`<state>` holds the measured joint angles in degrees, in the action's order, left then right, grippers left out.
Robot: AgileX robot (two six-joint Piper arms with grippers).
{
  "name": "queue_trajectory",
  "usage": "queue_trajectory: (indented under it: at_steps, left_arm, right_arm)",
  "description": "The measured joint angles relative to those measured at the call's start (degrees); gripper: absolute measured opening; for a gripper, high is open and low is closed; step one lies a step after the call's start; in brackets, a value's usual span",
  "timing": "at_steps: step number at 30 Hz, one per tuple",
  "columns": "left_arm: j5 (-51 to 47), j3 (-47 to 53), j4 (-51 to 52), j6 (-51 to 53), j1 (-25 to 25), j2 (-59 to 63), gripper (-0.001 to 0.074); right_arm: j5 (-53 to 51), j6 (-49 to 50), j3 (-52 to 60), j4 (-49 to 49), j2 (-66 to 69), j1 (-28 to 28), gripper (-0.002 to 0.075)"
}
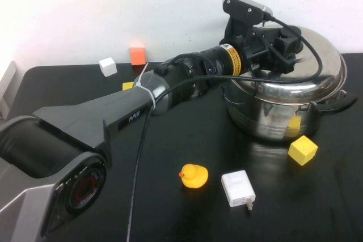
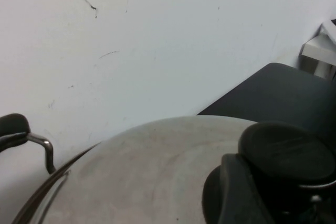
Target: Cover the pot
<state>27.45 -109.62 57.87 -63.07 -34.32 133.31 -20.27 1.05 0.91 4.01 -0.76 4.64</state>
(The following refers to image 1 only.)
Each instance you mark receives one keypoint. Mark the white zip tie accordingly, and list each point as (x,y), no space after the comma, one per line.
(149,94)

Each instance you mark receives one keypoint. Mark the grey wall rail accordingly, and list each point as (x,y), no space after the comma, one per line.
(7,83)

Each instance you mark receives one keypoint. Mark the yellow rubber duck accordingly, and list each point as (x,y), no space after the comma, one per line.
(194,176)

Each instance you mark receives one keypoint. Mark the orange foam cube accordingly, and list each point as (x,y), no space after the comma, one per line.
(138,56)

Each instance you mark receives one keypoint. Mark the white power adapter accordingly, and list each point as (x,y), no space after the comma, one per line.
(237,188)

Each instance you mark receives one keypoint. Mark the white foam cube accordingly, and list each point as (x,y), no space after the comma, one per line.
(108,67)

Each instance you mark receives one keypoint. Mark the steel lid with black knob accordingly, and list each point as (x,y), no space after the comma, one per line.
(312,89)

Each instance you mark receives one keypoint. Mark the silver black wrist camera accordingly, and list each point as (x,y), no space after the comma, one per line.
(244,6)

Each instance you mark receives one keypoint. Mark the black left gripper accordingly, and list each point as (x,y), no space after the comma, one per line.
(255,46)

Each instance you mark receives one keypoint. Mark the yellow foam cube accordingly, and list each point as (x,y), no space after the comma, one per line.
(303,151)
(127,85)

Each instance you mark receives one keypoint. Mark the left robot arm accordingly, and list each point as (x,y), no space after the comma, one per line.
(85,120)

